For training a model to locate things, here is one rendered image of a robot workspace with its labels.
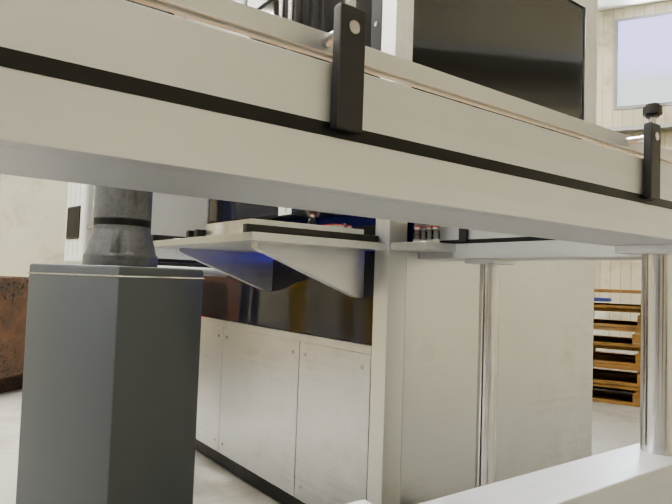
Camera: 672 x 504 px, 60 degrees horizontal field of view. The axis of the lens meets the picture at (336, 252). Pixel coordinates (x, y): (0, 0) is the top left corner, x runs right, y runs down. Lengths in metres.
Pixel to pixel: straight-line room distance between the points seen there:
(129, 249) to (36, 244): 10.53
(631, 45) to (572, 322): 8.39
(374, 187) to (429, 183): 0.06
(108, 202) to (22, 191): 10.37
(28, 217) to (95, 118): 11.35
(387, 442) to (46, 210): 10.69
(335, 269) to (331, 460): 0.57
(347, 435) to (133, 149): 1.44
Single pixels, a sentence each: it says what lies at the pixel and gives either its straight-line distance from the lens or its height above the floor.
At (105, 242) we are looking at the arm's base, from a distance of 1.28.
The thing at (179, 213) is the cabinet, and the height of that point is 1.01.
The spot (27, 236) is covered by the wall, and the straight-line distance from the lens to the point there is 11.68.
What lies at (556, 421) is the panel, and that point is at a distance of 2.20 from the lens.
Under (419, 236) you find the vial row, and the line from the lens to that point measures 1.56.
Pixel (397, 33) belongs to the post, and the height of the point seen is 1.45.
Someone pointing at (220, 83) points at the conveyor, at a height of 0.90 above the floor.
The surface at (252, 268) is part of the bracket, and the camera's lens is 2.00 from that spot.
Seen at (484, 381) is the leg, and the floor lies 0.54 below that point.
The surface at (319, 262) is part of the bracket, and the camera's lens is 1.54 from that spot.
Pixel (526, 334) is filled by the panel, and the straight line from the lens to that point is 2.01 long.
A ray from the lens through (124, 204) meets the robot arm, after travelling 1.29.
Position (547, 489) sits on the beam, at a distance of 0.75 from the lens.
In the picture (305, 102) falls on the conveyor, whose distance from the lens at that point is 0.42.
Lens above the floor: 0.78
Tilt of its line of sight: 3 degrees up
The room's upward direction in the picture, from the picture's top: 2 degrees clockwise
